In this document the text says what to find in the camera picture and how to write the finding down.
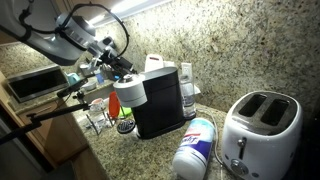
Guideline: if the green small item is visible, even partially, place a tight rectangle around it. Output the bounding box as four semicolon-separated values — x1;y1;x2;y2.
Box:
119;106;133;118

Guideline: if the wooden base cabinet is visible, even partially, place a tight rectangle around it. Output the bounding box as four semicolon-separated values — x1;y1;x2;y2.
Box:
0;70;110;180

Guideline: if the white wall outlet plate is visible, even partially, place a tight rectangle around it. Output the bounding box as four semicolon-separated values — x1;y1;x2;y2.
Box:
180;62;193;78

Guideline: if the black and white coffee machine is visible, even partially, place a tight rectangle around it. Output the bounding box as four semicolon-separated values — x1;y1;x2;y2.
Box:
112;66;187;140

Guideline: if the glass jar with red rim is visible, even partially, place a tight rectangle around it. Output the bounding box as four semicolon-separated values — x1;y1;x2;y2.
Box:
89;97;106;113

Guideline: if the clear water tank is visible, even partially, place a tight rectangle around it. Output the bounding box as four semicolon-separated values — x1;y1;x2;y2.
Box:
179;73;198;121

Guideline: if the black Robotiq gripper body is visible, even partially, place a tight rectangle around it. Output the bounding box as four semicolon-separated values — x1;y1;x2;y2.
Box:
64;14;100;51

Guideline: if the white wipes canister blue label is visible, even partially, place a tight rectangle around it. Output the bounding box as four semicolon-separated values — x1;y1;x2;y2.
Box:
171;117;216;180

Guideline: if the stainless toaster oven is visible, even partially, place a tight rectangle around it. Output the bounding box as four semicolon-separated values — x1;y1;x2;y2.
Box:
6;64;70;104

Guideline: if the white toaster power cable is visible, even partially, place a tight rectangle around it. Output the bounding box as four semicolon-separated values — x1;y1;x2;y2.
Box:
196;107;225;180

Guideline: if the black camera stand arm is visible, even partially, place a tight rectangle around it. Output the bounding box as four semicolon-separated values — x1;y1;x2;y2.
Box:
0;89;92;147

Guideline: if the red plastic cup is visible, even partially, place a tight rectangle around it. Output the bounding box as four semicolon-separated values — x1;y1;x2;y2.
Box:
108;90;121;119

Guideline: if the teal small container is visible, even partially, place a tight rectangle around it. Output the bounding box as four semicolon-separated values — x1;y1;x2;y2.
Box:
65;72;81;86

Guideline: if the black camera on stand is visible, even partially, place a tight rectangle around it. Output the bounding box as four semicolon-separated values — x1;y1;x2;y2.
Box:
55;78;90;99

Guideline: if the clear glass cup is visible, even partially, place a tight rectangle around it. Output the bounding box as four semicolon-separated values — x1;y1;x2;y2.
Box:
84;109;116;136

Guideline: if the black cable along robot arm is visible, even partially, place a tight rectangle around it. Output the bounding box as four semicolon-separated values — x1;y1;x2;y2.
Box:
18;0;130;61

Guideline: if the under-cabinet light tube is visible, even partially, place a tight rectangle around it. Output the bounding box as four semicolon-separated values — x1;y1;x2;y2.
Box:
87;0;173;27

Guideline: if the soap bottle with blue label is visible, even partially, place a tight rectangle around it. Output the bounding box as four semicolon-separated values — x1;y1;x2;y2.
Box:
94;68;105;85

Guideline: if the white dish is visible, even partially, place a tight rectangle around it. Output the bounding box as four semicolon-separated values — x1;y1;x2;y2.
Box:
81;81;98;93

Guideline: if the white two-slot toaster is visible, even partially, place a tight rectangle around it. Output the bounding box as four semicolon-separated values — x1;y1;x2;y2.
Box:
220;90;304;180

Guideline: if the upper kitchen cabinet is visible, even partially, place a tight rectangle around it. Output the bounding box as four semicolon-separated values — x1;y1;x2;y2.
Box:
49;0;116;18

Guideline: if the grey metal pot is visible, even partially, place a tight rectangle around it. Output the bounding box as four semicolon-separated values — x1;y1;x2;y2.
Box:
78;63;95;78

